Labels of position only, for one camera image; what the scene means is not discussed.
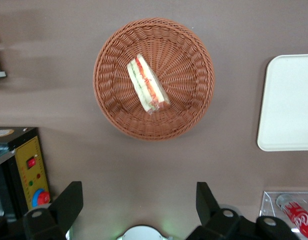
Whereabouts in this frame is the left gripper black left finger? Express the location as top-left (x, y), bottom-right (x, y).
top-left (22, 181), bottom-right (84, 240)

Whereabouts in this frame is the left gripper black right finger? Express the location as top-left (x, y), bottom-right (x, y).
top-left (185, 181), bottom-right (257, 240)

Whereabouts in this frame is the triangle sandwich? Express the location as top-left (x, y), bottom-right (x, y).
top-left (126, 53), bottom-right (171, 116)

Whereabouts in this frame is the cream plastic tray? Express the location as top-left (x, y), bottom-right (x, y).
top-left (256, 53), bottom-right (308, 152)

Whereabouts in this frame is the brown round wicker basket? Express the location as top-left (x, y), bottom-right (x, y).
top-left (93, 17), bottom-right (216, 141)

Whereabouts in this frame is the clear acrylic bottle rack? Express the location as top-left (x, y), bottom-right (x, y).
top-left (258, 191), bottom-right (308, 240)

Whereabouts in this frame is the black food warmer yellow panel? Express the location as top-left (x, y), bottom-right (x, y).
top-left (0, 126), bottom-right (52, 223)

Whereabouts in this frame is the red cola bottle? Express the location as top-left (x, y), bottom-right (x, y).
top-left (275, 194), bottom-right (308, 240)

